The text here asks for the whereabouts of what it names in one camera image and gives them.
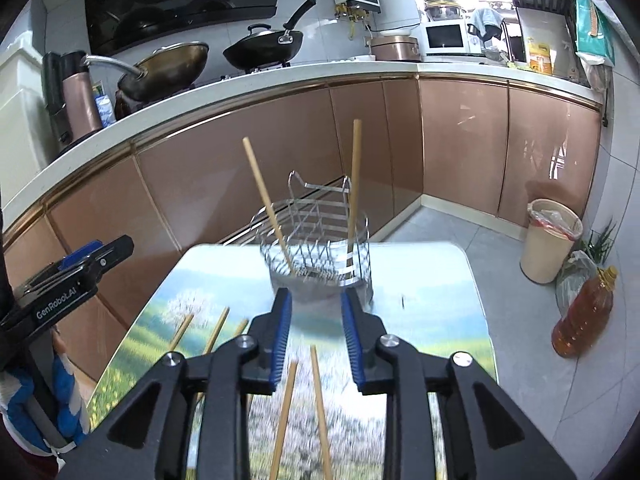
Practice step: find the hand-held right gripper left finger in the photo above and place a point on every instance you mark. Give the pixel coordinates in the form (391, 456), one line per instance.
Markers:
(283, 340)

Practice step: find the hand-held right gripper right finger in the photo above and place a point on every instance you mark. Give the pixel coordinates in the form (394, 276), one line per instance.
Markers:
(351, 345)

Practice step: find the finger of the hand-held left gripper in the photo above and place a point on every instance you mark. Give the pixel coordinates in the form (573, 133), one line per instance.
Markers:
(80, 253)
(117, 250)

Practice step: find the bamboo chopstick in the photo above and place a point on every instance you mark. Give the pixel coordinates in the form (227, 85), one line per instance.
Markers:
(182, 331)
(241, 327)
(355, 175)
(218, 327)
(320, 405)
(285, 415)
(265, 195)

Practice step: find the blue white striped cloth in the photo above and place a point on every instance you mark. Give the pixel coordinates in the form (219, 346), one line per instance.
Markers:
(25, 400)

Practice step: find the blue white carton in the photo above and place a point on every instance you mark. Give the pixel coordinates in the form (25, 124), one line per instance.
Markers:
(105, 110)

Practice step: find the pink thermos flask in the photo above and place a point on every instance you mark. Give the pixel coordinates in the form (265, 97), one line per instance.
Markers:
(80, 105)

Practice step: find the white appliance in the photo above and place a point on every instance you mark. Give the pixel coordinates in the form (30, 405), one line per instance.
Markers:
(20, 110)

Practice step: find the beige trash bin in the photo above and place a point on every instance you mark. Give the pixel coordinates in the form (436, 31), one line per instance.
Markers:
(545, 255)

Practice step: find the brown kitchen cabinets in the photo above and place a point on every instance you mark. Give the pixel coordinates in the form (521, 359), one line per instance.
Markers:
(450, 135)

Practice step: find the clear plastic bag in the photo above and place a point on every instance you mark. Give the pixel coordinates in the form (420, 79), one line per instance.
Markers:
(575, 272)

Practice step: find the black wok with lid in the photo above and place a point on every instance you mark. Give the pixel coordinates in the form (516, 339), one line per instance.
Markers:
(265, 47)

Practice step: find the green onions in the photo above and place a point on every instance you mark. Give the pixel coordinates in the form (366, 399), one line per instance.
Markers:
(602, 245)

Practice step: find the steel cooking pot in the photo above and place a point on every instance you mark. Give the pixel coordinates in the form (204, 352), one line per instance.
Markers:
(395, 49)

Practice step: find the white microwave oven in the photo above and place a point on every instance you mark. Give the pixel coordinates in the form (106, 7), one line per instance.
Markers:
(445, 36)

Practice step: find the yellow packet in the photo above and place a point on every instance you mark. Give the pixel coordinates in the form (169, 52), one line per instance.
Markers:
(540, 60)

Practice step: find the steel pot with lid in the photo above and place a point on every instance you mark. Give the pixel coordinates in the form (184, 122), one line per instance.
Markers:
(442, 11)

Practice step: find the light blue towel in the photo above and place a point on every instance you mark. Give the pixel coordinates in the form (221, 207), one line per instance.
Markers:
(482, 20)

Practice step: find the teal shopping bag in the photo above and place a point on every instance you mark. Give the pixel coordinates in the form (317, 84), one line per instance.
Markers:
(595, 35)

